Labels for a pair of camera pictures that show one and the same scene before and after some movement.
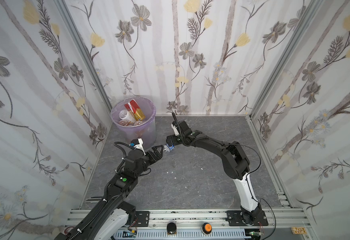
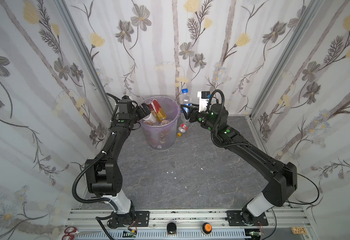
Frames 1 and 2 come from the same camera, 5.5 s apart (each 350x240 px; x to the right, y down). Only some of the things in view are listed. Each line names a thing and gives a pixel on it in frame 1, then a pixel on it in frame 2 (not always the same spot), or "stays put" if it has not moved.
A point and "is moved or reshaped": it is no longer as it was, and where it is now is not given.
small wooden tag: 298,230 stays put
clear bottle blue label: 167,148 → 185,98
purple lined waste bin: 135,117 is moved or reshaped
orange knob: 206,228 stays put
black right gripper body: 181,128 → 193,112
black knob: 171,228 stays put
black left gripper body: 150,154 → 145,110
